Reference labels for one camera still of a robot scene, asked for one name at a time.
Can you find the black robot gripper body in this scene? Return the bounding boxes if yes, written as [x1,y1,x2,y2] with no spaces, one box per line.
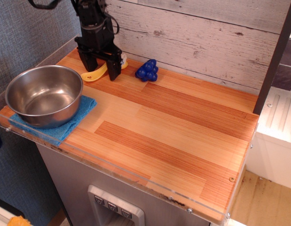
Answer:
[75,23,122,60]

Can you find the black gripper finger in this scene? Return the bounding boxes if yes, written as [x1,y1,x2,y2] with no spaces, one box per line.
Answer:
[106,53,122,81]
[78,49,98,72]

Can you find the yellow brush white bristles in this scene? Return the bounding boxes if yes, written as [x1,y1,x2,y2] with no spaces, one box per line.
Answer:
[81,53,128,82]

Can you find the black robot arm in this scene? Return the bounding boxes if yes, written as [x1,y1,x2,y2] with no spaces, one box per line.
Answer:
[72,0,122,81]

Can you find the blue toy grape bunch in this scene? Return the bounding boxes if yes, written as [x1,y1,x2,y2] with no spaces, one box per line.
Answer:
[135,59,159,82]

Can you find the stainless steel bowl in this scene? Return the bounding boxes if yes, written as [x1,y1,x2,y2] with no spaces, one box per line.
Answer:
[5,65,83,129]

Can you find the blue folded cloth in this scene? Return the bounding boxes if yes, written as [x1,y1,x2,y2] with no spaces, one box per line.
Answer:
[8,95,98,142]

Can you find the clear acrylic table guard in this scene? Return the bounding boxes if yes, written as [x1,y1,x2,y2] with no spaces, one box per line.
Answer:
[0,89,258,222]

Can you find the grey toy fridge cabinet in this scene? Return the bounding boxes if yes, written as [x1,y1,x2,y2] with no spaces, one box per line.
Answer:
[36,143,212,226]

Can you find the silver dispenser panel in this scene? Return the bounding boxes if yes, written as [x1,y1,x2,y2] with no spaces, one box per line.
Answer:
[88,185,145,226]

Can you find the orange object bottom left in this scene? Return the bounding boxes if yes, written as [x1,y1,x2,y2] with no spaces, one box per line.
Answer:
[7,216,31,226]

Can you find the white toy sink unit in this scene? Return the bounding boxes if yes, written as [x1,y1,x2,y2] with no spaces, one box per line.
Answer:
[246,87,291,188]

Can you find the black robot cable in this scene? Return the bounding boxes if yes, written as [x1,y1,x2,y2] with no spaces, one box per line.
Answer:
[27,0,120,35]

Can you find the dark right frame post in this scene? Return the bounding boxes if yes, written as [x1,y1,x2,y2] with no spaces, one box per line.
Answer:
[253,4,291,115]

